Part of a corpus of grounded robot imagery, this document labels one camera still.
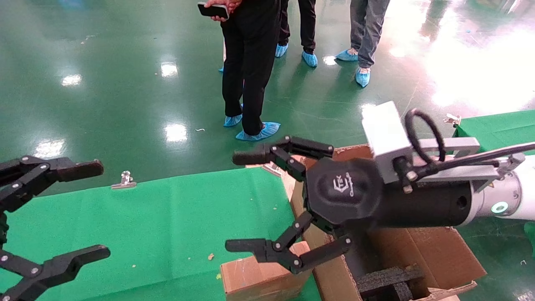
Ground person yellow shirt grey jeans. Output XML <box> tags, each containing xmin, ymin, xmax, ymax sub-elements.
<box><xmin>350</xmin><ymin>0</ymin><xmax>390</xmax><ymax>69</ymax></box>

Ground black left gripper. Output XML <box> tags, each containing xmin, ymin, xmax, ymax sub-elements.
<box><xmin>0</xmin><ymin>156</ymin><xmax>111</xmax><ymax>301</ymax></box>

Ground black foam insert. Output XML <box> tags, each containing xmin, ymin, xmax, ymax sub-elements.
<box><xmin>356</xmin><ymin>264</ymin><xmax>425</xmax><ymax>301</ymax></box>

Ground black smartphone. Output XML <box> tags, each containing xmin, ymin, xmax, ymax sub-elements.
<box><xmin>197</xmin><ymin>2</ymin><xmax>229</xmax><ymax>19</ymax></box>

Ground green table cloth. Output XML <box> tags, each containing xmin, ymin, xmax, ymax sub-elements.
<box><xmin>0</xmin><ymin>166</ymin><xmax>322</xmax><ymax>301</ymax></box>
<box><xmin>453</xmin><ymin>110</ymin><xmax>535</xmax><ymax>256</ymax></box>

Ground small taped cardboard box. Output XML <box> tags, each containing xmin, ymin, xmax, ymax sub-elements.
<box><xmin>220</xmin><ymin>242</ymin><xmax>312</xmax><ymax>301</ymax></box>

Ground large open brown carton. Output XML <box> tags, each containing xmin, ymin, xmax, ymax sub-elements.
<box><xmin>281</xmin><ymin>144</ymin><xmax>487</xmax><ymax>301</ymax></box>

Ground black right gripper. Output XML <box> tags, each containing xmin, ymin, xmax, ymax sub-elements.
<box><xmin>226</xmin><ymin>136</ymin><xmax>476</xmax><ymax>275</ymax></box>

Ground bystander hand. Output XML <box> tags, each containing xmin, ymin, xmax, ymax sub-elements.
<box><xmin>204</xmin><ymin>0</ymin><xmax>243</xmax><ymax>22</ymax></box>

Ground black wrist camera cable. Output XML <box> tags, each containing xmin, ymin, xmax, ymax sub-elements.
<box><xmin>393</xmin><ymin>108</ymin><xmax>535</xmax><ymax>194</ymax></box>

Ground person in black trousers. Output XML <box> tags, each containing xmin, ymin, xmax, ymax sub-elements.
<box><xmin>278</xmin><ymin>0</ymin><xmax>317</xmax><ymax>55</ymax></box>
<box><xmin>219</xmin><ymin>0</ymin><xmax>281</xmax><ymax>136</ymax></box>

